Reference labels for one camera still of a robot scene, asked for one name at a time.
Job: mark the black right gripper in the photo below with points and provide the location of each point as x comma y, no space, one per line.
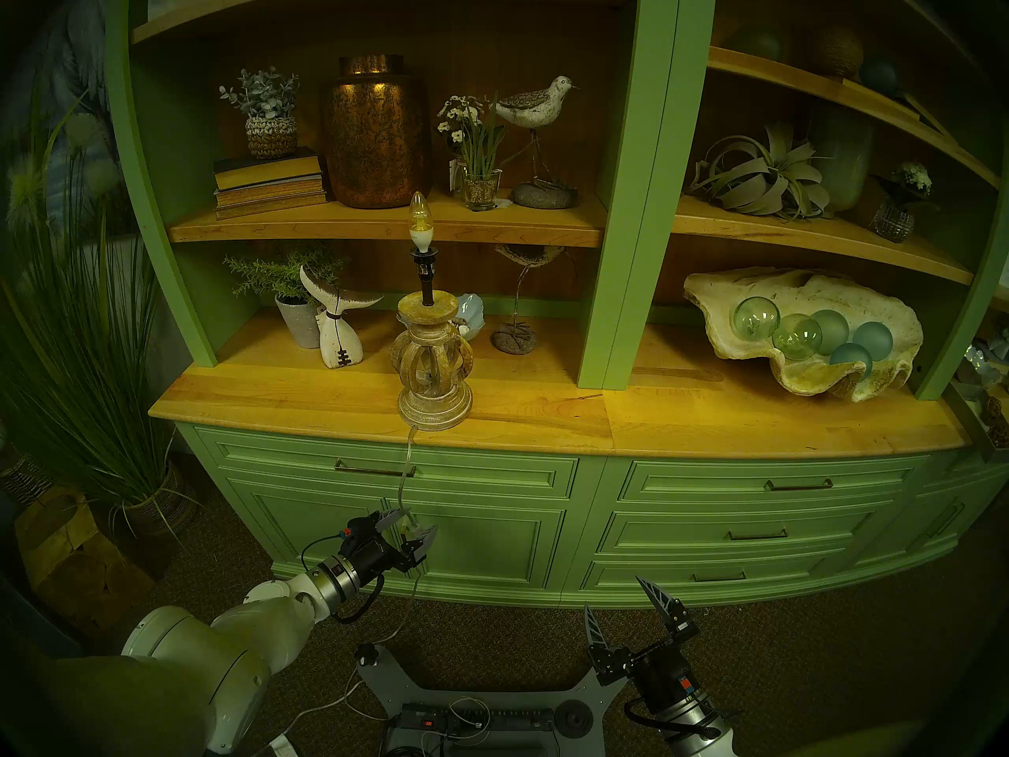
658,673

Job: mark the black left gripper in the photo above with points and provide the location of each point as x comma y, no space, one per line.
378,554

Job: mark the clear inline lamp switch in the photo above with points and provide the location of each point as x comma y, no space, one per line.
407,527

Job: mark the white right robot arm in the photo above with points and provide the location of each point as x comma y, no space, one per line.
694,732

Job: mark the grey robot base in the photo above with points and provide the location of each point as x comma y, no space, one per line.
410,688

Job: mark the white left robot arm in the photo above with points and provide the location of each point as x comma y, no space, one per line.
236,645

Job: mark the black power strip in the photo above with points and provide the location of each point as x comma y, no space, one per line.
504,720

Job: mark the carved wooden table lamp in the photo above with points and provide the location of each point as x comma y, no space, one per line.
433,369

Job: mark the white whale tail figurine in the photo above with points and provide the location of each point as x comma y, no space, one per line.
340,341

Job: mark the brown shorebird figurine on stone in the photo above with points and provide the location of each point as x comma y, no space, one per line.
514,339

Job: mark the pale shell shaped dish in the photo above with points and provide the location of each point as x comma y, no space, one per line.
471,314

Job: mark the fern in grey pot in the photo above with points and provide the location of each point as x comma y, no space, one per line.
298,322

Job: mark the giant clam shell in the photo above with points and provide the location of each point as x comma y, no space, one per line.
804,381

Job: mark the candle shaped light bulb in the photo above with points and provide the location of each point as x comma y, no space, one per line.
421,223

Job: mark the clear green glass ball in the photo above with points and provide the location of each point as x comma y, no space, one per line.
755,318
796,337

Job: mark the wooden log block stool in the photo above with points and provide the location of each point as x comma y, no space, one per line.
71,558

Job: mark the frosted teal glass ball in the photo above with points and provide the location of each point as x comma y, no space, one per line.
851,359
873,340
834,328

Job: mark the flowers in glass vase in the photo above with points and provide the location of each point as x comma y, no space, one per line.
481,189

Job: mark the tall grass plant in basket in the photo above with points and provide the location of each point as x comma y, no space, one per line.
94,369

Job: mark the thick old hardcover book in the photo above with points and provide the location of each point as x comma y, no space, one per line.
268,172

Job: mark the striped woven basket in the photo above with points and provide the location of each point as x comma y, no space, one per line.
24,479

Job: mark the green wooden shelf cabinet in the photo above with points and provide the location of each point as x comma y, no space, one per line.
631,211

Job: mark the copper metal vase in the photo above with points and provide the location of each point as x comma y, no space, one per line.
374,140

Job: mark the dark tray of glass trinkets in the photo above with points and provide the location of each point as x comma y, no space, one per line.
973,424

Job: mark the succulent in woven pot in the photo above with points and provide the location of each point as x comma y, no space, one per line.
270,136

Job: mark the white shorebird figurine on stone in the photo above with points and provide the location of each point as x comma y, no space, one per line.
536,107

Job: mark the pale air plant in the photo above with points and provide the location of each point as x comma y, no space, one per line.
761,180

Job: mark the small plant in glass vase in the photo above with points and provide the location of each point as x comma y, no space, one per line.
893,221

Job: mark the green glass vase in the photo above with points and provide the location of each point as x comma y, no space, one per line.
845,160

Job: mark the blue white feather painting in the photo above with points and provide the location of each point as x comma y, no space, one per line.
71,69

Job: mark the dark green ball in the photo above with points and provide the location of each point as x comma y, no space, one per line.
757,44

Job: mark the dark teal ball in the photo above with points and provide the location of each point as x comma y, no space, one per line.
879,76

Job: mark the brown woven ball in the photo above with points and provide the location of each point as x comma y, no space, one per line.
837,52

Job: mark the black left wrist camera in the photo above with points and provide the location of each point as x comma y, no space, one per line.
363,529

